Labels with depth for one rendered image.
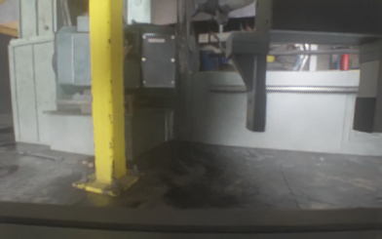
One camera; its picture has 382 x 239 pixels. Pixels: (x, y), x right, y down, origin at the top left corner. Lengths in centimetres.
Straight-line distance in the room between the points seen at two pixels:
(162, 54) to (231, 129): 80
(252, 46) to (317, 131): 148
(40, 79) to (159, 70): 101
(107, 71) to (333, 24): 76
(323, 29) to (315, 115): 142
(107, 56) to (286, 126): 129
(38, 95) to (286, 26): 182
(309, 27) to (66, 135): 149
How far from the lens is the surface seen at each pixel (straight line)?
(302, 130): 163
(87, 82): 134
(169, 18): 186
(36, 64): 191
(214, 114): 157
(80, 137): 146
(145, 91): 126
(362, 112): 29
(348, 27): 25
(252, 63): 21
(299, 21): 22
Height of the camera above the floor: 39
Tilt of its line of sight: 7 degrees down
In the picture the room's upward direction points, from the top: 1 degrees clockwise
